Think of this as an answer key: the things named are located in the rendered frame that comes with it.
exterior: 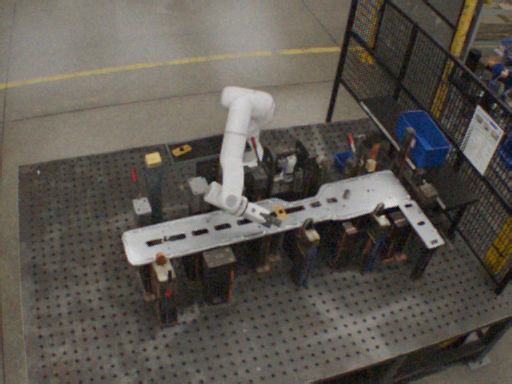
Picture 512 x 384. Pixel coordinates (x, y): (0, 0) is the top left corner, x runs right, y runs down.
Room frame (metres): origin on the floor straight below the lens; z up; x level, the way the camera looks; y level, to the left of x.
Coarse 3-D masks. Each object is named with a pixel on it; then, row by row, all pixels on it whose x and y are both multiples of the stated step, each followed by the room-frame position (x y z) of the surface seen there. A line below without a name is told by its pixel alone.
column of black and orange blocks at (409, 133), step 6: (408, 132) 2.18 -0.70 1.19; (414, 132) 2.18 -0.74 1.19; (408, 138) 2.17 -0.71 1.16; (402, 144) 2.19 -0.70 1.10; (408, 144) 2.17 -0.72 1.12; (402, 150) 2.17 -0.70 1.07; (408, 150) 2.18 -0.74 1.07; (402, 156) 2.17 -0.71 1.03; (396, 162) 2.19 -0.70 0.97; (402, 162) 2.17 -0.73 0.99; (396, 168) 2.17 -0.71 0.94; (396, 174) 2.17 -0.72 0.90
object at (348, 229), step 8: (344, 224) 1.68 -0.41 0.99; (344, 232) 1.65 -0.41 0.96; (352, 232) 1.64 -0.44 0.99; (344, 240) 1.64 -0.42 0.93; (352, 240) 1.64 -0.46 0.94; (336, 248) 1.68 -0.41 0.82; (344, 248) 1.63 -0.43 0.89; (336, 256) 1.66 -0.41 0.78; (344, 256) 1.64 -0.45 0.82; (328, 264) 1.67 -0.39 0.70; (336, 264) 1.64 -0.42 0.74; (344, 264) 1.65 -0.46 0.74
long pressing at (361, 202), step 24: (336, 192) 1.87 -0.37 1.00; (360, 192) 1.89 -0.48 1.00; (384, 192) 1.92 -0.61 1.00; (192, 216) 1.58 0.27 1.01; (216, 216) 1.61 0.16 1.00; (288, 216) 1.67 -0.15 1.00; (312, 216) 1.69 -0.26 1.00; (336, 216) 1.71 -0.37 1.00; (144, 240) 1.42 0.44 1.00; (192, 240) 1.46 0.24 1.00; (216, 240) 1.48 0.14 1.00; (240, 240) 1.50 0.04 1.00; (144, 264) 1.30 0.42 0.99
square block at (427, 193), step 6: (420, 186) 1.93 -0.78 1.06; (426, 186) 1.94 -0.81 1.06; (432, 186) 1.95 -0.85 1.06; (420, 192) 1.91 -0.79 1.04; (426, 192) 1.90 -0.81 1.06; (432, 192) 1.91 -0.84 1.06; (420, 198) 1.90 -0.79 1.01; (426, 198) 1.87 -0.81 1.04; (432, 198) 1.89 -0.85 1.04; (420, 204) 1.89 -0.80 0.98; (426, 204) 1.88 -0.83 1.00; (432, 204) 1.90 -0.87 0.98; (426, 210) 1.89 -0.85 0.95; (426, 216) 1.90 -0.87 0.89; (420, 222) 1.89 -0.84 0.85; (414, 234) 1.89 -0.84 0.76; (408, 240) 1.88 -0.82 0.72; (414, 240) 1.89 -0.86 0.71
